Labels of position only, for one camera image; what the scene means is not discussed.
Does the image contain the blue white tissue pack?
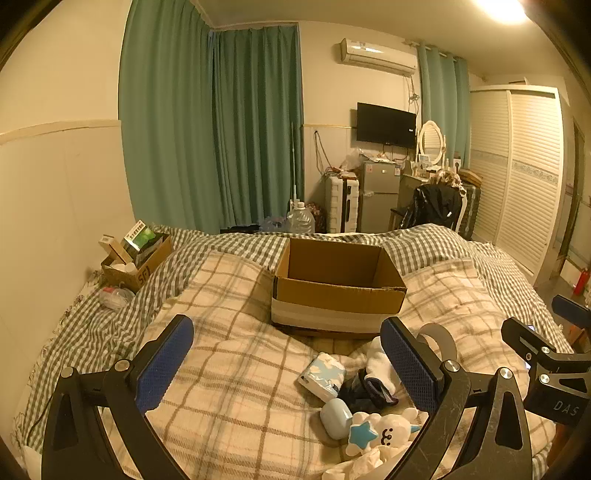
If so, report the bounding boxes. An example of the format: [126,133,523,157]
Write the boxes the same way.
[298,352,346,401]

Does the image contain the black wall television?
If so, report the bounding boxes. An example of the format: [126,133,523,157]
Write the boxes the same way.
[356,102,417,149]

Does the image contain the green printed carton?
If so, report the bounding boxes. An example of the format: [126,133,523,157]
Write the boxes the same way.
[121,220,157,261]

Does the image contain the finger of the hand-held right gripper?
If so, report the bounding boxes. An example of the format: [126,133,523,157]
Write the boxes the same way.
[501,316,591,389]
[551,294,591,334]

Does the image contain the clear crumpled plastic bag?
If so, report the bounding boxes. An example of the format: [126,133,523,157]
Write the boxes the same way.
[99,286,136,309]

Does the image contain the grey tape roll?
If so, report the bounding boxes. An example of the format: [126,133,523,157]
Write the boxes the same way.
[416,323,458,366]

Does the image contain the dark checked suitcase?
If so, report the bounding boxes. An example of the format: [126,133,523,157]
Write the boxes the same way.
[457,181,482,238]

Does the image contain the white sock dark cuff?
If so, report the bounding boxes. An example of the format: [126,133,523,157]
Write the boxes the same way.
[364,336,402,408]

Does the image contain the wide green curtain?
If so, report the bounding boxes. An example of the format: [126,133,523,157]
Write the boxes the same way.
[119,0,219,234]

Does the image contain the white plush toy blue star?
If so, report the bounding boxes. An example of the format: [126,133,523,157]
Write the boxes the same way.
[344,411,423,459]

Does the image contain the light blue earbud case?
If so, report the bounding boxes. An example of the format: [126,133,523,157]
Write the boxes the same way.
[320,398,355,439]

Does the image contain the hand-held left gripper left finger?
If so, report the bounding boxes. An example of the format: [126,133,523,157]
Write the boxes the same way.
[41,315,195,480]

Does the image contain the beige plaid blanket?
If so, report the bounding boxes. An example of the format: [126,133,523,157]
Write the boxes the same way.
[99,251,559,480]

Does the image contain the dark red patterned bag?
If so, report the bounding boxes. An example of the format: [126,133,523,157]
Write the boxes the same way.
[305,202,328,232]

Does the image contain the beige slim carton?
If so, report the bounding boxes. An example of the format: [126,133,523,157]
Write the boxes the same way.
[98,234,134,267]

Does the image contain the silver small fridge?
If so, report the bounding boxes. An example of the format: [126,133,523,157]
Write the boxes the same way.
[359,161,402,234]

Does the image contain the white suitcase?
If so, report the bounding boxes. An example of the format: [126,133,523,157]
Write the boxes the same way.
[324,175,361,234]

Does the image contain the blond fluffy item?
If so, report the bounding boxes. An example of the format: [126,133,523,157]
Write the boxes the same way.
[431,169,463,188]

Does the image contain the small cardboard box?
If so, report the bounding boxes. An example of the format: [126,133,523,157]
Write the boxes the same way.
[100,233,174,294]

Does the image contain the black jacket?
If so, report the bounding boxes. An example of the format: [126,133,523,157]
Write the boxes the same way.
[399,184,462,229]

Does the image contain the large cardboard box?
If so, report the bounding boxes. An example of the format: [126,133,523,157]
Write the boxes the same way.
[270,237,408,340]

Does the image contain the large clear water jug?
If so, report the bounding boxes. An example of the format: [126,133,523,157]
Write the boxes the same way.
[287,200,315,235]

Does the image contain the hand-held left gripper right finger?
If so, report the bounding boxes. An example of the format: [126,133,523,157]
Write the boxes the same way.
[379,316,534,480]

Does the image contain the white cloth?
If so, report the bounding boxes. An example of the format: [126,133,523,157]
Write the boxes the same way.
[323,450,413,480]

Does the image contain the white air conditioner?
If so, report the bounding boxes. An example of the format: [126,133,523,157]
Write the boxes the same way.
[336,38,419,77]

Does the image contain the white louvred wardrobe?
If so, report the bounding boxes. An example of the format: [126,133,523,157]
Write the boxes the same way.
[462,85,578,287]

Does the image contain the narrow green curtain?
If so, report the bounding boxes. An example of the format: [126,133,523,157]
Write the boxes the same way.
[416,41,472,175]

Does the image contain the white oval vanity mirror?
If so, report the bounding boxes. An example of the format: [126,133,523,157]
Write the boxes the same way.
[417,121,448,164]

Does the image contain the ceiling lamp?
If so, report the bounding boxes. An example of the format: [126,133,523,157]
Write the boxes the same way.
[471,0,532,24]

